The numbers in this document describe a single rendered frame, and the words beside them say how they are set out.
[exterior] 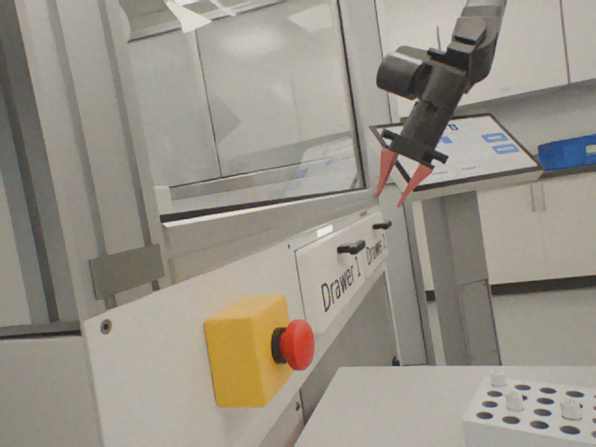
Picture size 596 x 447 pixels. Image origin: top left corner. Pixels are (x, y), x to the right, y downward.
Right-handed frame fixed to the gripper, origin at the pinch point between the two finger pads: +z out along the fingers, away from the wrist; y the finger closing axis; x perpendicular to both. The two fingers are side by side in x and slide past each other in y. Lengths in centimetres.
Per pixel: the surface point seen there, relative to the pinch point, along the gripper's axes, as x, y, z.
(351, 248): 7.1, 1.1, 8.3
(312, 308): 18.1, 1.0, 14.7
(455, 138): -91, -4, -17
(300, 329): 37.3, -1.3, 8.0
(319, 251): 13.2, 4.1, 9.2
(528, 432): 34.7, -19.2, 7.1
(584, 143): -318, -84, -59
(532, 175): -95, -31, -15
